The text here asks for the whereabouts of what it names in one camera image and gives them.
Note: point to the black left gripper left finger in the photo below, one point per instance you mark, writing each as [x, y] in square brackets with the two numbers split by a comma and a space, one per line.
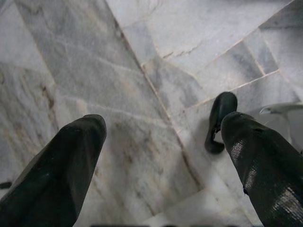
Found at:
[52, 179]

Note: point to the black robot foot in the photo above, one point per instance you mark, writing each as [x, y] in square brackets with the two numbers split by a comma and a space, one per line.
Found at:
[225, 104]

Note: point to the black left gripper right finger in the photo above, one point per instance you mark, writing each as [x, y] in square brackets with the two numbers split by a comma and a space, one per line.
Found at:
[267, 179]

